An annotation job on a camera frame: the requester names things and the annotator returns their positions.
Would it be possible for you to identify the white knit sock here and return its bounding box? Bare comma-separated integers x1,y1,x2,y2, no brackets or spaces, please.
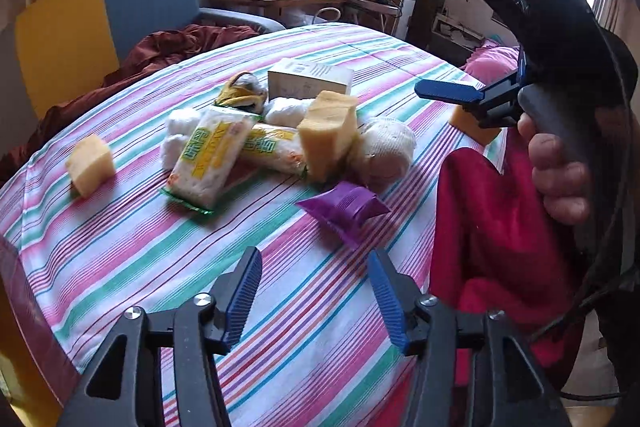
347,118,416,193

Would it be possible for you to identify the purple snack packet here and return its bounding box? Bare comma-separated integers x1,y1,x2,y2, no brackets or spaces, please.
296,181,390,249

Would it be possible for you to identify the tall yellow sponge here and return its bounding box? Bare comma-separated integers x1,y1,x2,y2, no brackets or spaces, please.
297,90,359,182

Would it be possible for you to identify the yellow snack packet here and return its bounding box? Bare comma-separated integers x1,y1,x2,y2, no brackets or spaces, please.
162,106,259,215
239,122,307,176

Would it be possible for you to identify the beige cardboard box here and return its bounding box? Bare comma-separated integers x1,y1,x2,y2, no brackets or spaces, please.
268,57,355,100

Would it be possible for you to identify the small white plastic bag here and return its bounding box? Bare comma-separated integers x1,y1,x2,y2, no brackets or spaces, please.
160,107,201,170

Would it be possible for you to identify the yellow knit glove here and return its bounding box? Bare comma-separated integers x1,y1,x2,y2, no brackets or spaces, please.
215,72,268,114

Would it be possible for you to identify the yellow sponge block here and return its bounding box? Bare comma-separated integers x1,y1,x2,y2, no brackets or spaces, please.
65,134,116,198

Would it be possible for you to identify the large white plastic bag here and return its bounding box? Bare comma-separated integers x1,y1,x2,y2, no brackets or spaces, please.
262,98,314,128

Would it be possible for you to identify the person right hand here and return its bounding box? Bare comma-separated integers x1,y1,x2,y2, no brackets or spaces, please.
518,114,591,225

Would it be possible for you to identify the orange sponge at edge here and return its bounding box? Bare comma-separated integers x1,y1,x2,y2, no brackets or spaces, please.
449,105,501,146

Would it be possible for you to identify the red garment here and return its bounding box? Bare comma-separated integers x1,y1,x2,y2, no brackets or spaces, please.
428,126,586,388

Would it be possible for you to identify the striped bed sheet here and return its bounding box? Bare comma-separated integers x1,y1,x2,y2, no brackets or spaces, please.
1,24,471,426

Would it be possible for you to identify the maroon blanket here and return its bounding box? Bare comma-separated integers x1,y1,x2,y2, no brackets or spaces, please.
1,24,258,183

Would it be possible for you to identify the grey yellow blue chair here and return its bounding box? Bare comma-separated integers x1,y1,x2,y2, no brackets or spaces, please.
1,0,283,118

